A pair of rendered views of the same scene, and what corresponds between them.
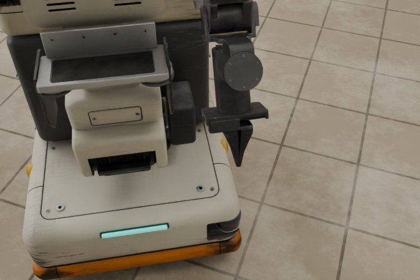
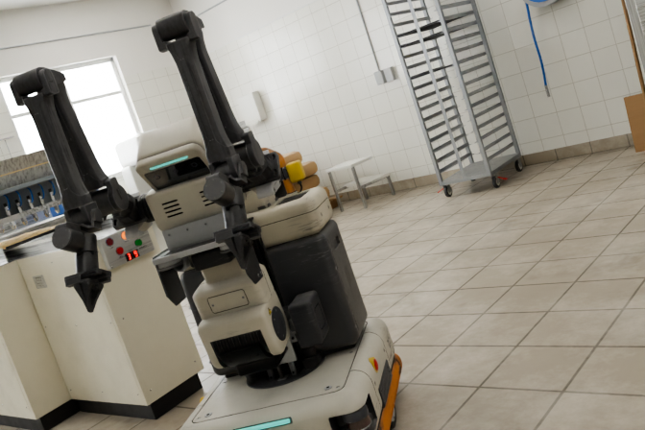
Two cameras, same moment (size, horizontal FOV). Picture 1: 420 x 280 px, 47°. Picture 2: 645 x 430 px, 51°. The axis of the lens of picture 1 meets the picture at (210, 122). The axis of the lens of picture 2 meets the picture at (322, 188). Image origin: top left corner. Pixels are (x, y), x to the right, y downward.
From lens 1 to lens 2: 1.28 m
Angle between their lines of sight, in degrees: 43
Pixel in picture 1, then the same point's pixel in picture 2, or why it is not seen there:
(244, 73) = (214, 189)
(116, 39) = (207, 227)
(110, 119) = (225, 304)
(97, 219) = (232, 418)
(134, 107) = (238, 290)
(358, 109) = (586, 344)
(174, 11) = (291, 229)
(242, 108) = (234, 223)
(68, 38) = (179, 232)
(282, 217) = not seen: outside the picture
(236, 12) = (226, 166)
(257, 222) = not seen: outside the picture
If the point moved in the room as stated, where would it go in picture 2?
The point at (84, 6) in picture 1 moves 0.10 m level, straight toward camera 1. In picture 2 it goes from (187, 209) to (177, 216)
